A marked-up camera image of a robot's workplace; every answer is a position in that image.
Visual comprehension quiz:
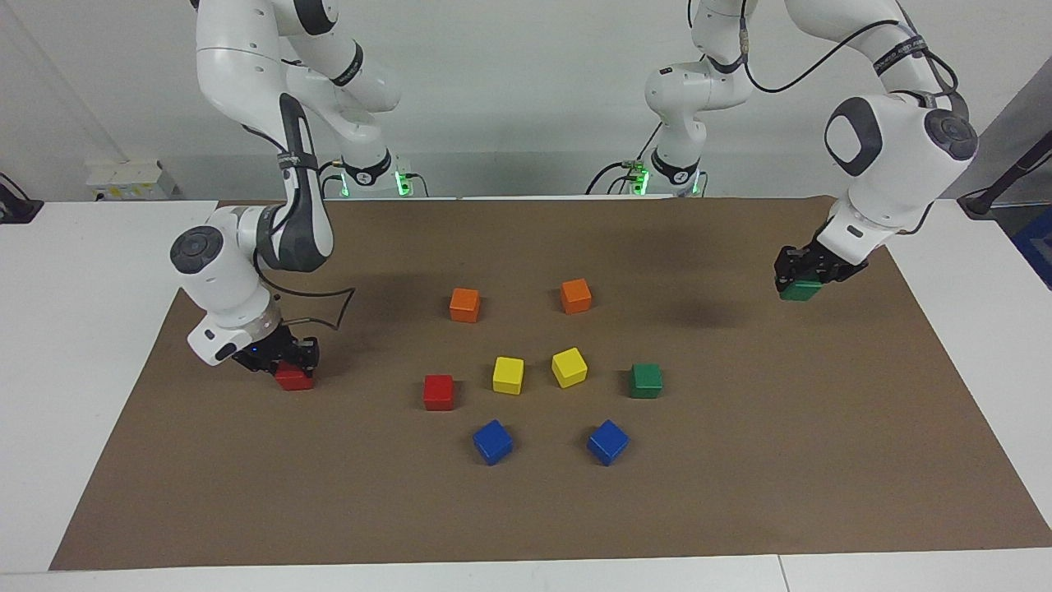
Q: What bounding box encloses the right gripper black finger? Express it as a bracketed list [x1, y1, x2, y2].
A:
[233, 340, 285, 376]
[283, 328, 321, 370]

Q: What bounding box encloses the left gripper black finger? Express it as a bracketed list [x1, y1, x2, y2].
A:
[813, 243, 870, 285]
[774, 245, 815, 294]

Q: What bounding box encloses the black stand with pole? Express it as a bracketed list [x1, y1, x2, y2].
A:
[957, 132, 1052, 219]

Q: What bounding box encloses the blue crate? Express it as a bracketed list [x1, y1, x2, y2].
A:
[1011, 206, 1052, 290]

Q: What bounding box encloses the white power strip box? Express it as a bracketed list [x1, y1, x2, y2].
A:
[85, 160, 178, 201]

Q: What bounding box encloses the yellow wooden cube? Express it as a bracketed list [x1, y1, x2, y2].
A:
[492, 356, 525, 396]
[551, 347, 589, 390]

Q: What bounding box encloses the blue wooden cube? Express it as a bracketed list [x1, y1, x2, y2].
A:
[473, 419, 514, 467]
[587, 419, 630, 468]

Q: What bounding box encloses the brown paper table mat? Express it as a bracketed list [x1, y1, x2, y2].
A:
[49, 196, 1052, 571]

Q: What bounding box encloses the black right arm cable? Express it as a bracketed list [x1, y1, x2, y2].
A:
[242, 95, 357, 331]

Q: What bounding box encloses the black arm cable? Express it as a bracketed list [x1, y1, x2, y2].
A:
[736, 0, 962, 124]
[242, 95, 357, 331]

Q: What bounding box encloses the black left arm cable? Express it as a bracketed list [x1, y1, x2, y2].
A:
[736, 0, 962, 124]

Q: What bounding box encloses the black left base cable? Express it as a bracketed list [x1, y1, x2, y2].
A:
[585, 122, 663, 197]

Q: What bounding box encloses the black device with cable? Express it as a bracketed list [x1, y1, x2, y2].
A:
[0, 173, 44, 224]

